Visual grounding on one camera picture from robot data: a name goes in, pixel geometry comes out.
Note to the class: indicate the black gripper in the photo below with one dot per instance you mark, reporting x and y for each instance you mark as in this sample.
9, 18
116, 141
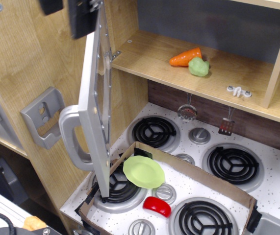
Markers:
82, 14

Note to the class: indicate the grey toy microwave door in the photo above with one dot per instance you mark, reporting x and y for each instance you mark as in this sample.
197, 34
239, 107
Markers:
85, 127

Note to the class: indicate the orange toy carrot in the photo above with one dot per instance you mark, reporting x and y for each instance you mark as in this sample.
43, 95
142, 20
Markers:
185, 57

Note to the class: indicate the green toy lettuce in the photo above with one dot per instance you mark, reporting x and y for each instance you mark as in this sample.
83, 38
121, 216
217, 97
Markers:
198, 67

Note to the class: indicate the back left stove burner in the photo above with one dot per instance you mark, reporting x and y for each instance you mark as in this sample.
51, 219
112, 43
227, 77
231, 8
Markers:
155, 131

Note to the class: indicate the stove burner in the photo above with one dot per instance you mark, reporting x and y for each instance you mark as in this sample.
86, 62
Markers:
235, 164
123, 194
155, 131
201, 216

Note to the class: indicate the brown cardboard tray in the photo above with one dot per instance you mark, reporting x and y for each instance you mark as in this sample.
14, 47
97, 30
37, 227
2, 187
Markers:
189, 181

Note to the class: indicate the hanging toy strainer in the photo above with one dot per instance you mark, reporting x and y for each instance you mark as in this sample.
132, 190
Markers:
187, 112

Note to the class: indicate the black equipment box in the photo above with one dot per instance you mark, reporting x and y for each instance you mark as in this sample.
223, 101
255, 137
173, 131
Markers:
10, 186

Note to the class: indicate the light green toy plate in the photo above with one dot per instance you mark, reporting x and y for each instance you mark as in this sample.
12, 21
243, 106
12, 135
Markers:
143, 172

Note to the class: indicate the back grey stove knob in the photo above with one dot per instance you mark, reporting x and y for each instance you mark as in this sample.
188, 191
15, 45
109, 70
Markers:
199, 136

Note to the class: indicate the grey stove knob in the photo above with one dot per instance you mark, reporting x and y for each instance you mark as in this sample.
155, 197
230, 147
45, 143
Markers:
165, 192
141, 227
199, 136

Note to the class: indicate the small centre stove knob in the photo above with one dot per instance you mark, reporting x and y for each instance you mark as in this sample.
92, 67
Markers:
187, 158

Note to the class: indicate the white plastic door latch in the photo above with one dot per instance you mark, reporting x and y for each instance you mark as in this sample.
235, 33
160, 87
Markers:
238, 91

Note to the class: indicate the front left stove burner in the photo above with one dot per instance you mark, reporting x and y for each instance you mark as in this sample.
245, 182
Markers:
123, 194

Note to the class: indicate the hanging toy spatula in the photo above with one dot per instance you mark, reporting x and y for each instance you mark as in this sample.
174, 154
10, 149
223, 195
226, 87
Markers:
227, 124

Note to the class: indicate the middle grey stove knob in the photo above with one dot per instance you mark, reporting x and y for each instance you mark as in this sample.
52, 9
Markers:
165, 192

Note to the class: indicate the red toy cheese piece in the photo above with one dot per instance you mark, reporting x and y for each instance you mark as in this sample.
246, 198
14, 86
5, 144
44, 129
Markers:
157, 206

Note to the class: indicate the orange foam piece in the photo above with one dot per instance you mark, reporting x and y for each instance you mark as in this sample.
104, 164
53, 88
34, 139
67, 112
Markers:
33, 223

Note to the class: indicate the front grey stove knob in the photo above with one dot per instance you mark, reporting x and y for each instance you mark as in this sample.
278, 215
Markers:
141, 227

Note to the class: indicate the back right stove burner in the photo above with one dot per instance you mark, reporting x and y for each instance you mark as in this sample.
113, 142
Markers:
235, 164

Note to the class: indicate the front right stove burner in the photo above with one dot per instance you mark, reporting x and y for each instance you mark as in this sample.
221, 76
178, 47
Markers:
201, 216

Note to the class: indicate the grey toy sink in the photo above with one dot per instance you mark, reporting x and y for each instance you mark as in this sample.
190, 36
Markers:
268, 225

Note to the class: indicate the grey wall phone holder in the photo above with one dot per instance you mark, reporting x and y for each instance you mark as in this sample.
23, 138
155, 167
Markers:
37, 113

